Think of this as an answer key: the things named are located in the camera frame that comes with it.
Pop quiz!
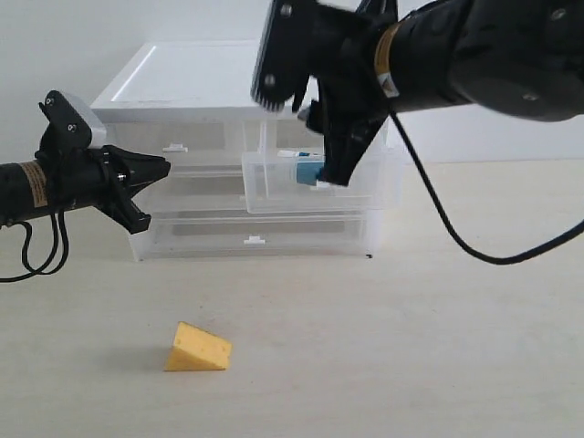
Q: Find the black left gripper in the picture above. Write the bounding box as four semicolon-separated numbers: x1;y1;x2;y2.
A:
98;145;171;235

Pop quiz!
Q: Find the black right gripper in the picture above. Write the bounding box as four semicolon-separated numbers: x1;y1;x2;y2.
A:
305;0;398;187

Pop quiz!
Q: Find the clear drawer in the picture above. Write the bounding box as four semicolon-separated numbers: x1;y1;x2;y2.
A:
129;210;382;261
109;121;246;171
242;120;402;214
134;169;246;214

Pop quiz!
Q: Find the white blue-labelled pill bottle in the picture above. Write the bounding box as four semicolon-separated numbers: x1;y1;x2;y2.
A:
277;150;324;186

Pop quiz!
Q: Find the yellow cheese wedge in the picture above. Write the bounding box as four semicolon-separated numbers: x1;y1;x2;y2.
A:
164;321;233;372

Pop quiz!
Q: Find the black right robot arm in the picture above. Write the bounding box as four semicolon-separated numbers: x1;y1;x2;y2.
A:
307;1;583;186

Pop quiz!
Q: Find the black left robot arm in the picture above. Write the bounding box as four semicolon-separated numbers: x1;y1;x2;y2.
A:
1;145;171;235

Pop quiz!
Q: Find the clear bottom drawer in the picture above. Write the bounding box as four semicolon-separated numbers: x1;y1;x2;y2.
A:
129;210;382;261

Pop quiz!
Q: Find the white plastic drawer cabinet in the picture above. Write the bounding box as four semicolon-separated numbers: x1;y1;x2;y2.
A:
92;40;402;261

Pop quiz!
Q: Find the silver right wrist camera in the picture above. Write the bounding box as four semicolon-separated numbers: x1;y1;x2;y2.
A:
250;1;318;113

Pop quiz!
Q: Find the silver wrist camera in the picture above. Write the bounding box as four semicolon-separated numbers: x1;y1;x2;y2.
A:
250;1;318;113
39;89;107;156

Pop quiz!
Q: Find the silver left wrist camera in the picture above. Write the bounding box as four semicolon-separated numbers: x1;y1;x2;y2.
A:
39;89;107;156

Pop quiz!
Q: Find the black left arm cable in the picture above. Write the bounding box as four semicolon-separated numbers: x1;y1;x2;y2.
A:
0;212;69;283

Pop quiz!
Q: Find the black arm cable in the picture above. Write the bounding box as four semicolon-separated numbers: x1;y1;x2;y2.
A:
0;212;69;283
390;111;584;266

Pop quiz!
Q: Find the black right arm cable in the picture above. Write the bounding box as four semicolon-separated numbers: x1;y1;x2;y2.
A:
390;111;584;266

